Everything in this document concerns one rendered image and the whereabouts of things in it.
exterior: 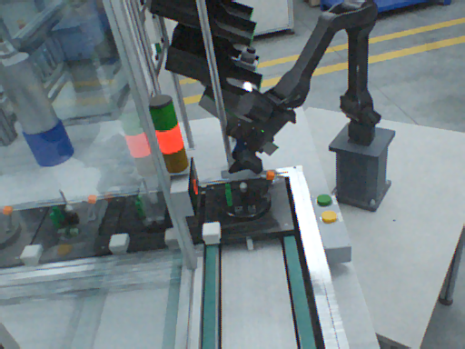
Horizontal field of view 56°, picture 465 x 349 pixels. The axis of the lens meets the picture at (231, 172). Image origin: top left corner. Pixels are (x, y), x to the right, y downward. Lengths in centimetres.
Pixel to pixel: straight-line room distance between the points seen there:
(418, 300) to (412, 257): 13
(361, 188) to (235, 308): 53
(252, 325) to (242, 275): 15
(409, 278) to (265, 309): 37
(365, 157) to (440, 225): 28
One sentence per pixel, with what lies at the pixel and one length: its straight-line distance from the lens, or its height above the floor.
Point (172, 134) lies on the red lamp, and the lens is 85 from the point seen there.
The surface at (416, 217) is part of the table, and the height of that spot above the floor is 86.
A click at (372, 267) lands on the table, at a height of 86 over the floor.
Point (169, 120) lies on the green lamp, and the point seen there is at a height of 138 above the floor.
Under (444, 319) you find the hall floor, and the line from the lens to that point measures 222.
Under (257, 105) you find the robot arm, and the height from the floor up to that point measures 130.
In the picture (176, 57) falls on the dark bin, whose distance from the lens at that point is 127.
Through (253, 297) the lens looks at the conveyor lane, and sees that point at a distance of 108.
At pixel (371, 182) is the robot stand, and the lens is 132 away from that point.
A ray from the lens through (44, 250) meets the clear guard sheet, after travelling 44.
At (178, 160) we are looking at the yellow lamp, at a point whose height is 129.
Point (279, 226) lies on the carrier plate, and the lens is 115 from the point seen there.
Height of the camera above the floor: 176
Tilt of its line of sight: 36 degrees down
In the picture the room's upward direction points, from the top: 11 degrees counter-clockwise
